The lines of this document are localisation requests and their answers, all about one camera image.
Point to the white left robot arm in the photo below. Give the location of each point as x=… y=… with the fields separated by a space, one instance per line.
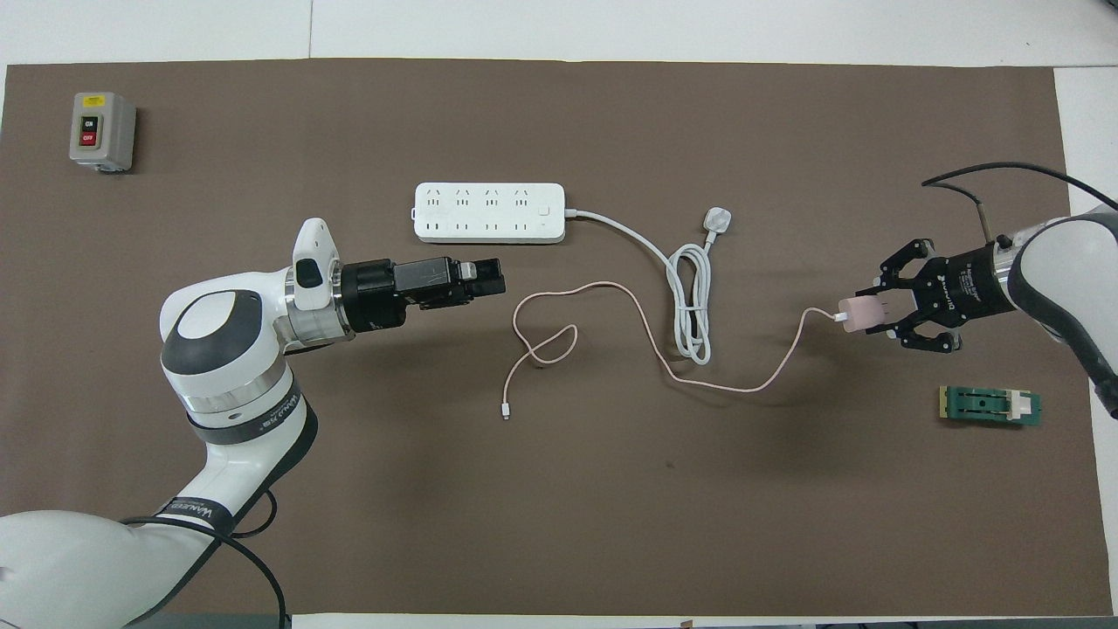
x=218 y=349

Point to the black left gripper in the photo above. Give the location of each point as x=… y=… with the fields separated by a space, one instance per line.
x=384 y=293

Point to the pink charger adapter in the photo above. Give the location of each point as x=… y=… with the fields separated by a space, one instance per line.
x=865 y=313

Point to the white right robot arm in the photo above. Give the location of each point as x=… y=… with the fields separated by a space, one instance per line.
x=1066 y=271

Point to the brown table mat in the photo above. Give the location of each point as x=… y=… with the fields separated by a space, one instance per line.
x=611 y=507

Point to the green circuit board module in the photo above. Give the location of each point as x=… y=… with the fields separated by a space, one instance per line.
x=987 y=406

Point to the grey on-off switch box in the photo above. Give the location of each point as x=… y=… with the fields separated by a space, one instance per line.
x=100 y=131

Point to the white power strip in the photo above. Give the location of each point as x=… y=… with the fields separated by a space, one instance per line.
x=489 y=212

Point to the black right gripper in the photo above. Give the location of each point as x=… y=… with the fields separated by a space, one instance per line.
x=969 y=284

